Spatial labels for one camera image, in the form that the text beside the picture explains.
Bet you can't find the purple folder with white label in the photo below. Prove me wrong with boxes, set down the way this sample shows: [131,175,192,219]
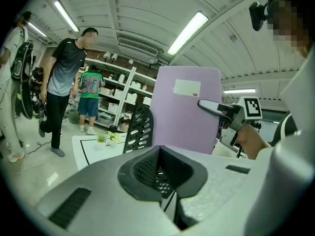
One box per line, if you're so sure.
[149,65,222,155]

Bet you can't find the person's right forearm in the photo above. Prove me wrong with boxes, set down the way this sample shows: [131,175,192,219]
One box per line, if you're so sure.
[245,131,315,236]

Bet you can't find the black and white backpack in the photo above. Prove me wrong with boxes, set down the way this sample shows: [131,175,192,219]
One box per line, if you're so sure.
[10,41,34,120]

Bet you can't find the long ceiling light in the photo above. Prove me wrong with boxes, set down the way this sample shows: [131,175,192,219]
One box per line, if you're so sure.
[27,21,47,37]
[167,11,209,57]
[222,88,257,94]
[53,0,80,32]

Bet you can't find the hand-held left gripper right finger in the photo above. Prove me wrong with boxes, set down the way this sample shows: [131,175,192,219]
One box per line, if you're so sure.
[159,145,257,236]

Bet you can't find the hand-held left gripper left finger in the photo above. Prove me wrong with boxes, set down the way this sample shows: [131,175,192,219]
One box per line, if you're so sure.
[31,145,181,236]

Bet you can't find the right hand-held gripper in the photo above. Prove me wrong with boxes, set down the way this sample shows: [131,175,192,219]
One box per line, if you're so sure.
[197,96,263,148]

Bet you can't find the black perforated basket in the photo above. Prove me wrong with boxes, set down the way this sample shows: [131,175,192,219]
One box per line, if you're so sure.
[122,102,173,212]

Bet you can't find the small potted plant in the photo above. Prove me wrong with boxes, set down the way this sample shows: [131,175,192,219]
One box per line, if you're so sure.
[106,131,122,147]
[95,133,107,150]

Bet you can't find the white table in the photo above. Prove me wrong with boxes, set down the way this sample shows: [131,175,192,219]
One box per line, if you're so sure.
[71,132,129,172]

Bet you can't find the white shelving unit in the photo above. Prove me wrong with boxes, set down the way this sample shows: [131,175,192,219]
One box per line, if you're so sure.
[78,58,158,133]

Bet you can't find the person's white top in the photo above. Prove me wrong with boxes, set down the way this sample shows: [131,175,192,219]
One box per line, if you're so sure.
[280,45,315,134]

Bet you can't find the person's black printed garment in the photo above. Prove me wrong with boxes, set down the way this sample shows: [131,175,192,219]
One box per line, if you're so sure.
[270,111,299,148]

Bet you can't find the white ceiling air conditioner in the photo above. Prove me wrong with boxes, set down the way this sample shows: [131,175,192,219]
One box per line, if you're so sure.
[117,36,159,57]

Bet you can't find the black head-mounted camera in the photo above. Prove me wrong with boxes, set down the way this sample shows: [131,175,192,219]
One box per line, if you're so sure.
[249,0,274,32]

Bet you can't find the person's right hand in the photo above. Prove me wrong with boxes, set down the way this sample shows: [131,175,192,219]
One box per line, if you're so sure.
[237,122,272,160]

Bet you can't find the person's head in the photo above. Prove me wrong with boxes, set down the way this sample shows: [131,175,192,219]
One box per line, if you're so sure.
[267,0,314,60]

